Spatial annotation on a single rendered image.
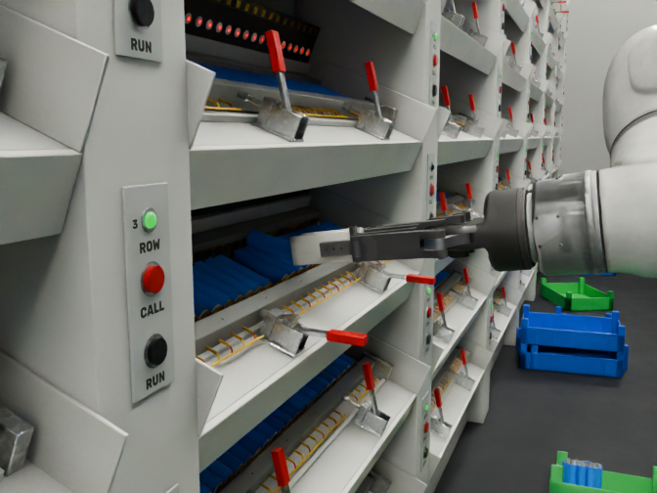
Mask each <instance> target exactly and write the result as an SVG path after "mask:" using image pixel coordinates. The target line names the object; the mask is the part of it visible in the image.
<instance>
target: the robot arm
mask: <svg viewBox="0 0 657 493"><path fill-rule="evenodd" d="M602 120H603V131H604V138H605V144H606V148H607V150H608V153H609V155H610V167H609V168H606V169H601V170H597V171H591V170H586V171H584V172H579V173H571V174H563V175H562V177H561V176H557V177H556V178H552V179H545V180H542V178H540V179H538V180H535V181H534V182H533V187H532V193H529V191H528V190H527V189H525V188H524V187H522V188H513V189H504V190H496V191H491V192H489V193H488V194H487V196H486V198H485V200H484V207H483V213H484V217H478V218H471V215H470V211H465V212H458V213H455V214H453V215H450V216H441V217H433V218H430V219H427V220H426V221H418V222H409V223H401V224H392V225H383V224H381V225H379V226H377V227H375V228H373V227H369V228H368V229H365V230H364V228H362V227H361V228H357V226H351V227H349V229H341V230H331V231H322V232H312V233H303V234H301V235H300V236H292V237H290V238H289V239H290V246H291V253H292V260H293V265H294V266H297V265H309V264H321V263H332V262H344V261H353V262H357V263H360V262H362V261H379V260H397V259H416V258H438V259H444V258H447V257H448V256H450V257H452V258H462V257H469V254H470V253H473V252H475V251H474V250H475V249H479V248H485V249H486V250H487V251H488V258H489V261H490V263H491V266H492V267H493V268H494V269H495V270H496V271H498V272H504V271H518V270H531V269H532V267H535V265H536V262H538V263H539V267H540V270H541V272H542V273H543V274H544V275H545V276H564V275H580V274H594V275H597V274H601V273H606V271H607V273H625V274H632V275H637V276H640V277H645V278H657V24H655V25H652V26H650V27H647V28H645V29H643V30H641V31H639V32H637V33H636V34H635V35H633V36H632V37H631V38H629V39H628V40H627V41H626V42H625V43H624V44H623V45H622V46H621V48H620V49H619V50H618V52H617V53H616V55H615V57H614V58H613V60H612V62H611V64H610V67H609V69H608V71H607V74H606V78H605V82H604V88H603V101H602ZM364 232H365V233H364Z"/></svg>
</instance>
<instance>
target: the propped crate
mask: <svg viewBox="0 0 657 493"><path fill-rule="evenodd" d="M567 457H568V453H567V452H563V451H557V461H556V465H551V469H550V481H549V493H657V467H656V466H653V472H652V478H647V477H641V476H635V475H629V474H623V473H617V472H612V471H602V483H601V489H597V488H592V487H587V486H581V485H576V484H570V483H564V482H563V472H564V467H563V466H562V460H565V459H566V460H567Z"/></svg>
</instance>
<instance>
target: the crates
mask: <svg viewBox="0 0 657 493"><path fill-rule="evenodd" d="M540 295H541V296H543V297H545V298H546V299H548V300H549V301H551V302H553V303H554V304H556V305H558V306H556V307H555V314H554V313H541V312H529V309H530V305H529V304H523V316H522V319H521V328H516V342H515V350H516V351H517V353H518V354H519V355H520V369H529V370H540V371H551V372H561V373H571V374H582V375H593V376H604V377H613V378H622V377H623V371H627V370H628V358H629V346H628V345H626V344H625V331H626V327H625V326H623V325H621V324H620V321H619V315H620V312H619V311H612V313H606V314H605V317H593V316H581V315H572V314H565V313H562V308H563V309H564V310H566V311H601V310H613V304H614V292H613V291H608V293H607V294H606V293H604V292H602V291H599V290H597V289H595V288H593V287H591V286H589V285H587V284H585V278H583V277H580V278H579V283H547V279H546V278H541V291H540Z"/></svg>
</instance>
